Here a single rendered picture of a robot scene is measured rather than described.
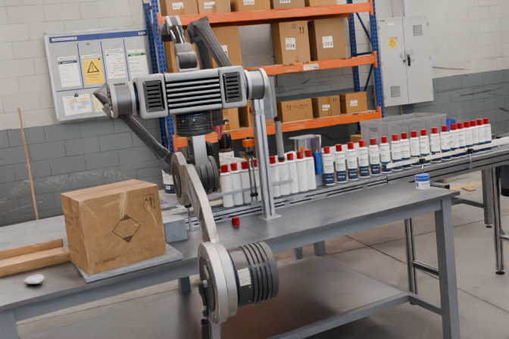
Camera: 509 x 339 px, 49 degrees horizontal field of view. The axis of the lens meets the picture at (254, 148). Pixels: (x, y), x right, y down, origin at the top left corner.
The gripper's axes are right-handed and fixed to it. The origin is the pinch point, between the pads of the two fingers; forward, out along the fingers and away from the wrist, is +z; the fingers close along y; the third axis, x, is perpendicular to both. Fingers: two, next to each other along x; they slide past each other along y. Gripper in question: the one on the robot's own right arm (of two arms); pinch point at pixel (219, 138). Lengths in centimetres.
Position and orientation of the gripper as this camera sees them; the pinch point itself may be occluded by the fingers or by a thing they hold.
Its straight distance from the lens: 284.6
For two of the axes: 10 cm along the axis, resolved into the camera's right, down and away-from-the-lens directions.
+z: 0.9, 9.8, 1.6
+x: 4.5, 1.0, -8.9
